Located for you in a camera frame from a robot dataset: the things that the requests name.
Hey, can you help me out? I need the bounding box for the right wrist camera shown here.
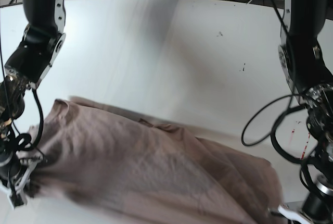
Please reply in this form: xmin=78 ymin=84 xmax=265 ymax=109
xmin=9 ymin=192 xmax=28 ymax=209

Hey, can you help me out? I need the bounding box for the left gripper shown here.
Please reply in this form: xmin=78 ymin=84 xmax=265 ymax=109
xmin=270 ymin=182 xmax=333 ymax=224

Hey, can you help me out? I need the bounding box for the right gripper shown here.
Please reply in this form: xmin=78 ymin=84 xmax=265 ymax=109
xmin=1 ymin=156 xmax=44 ymax=198

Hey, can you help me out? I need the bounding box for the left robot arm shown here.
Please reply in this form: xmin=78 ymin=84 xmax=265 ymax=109
xmin=267 ymin=0 xmax=332 ymax=223

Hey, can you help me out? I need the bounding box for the mauve t-shirt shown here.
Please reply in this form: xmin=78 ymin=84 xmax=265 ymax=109
xmin=25 ymin=99 xmax=284 ymax=223

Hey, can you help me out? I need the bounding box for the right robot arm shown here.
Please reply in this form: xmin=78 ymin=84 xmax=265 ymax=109
xmin=1 ymin=0 xmax=66 ymax=206

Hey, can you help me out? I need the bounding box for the red tape rectangle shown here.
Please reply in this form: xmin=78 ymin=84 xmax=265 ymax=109
xmin=288 ymin=121 xmax=311 ymax=159

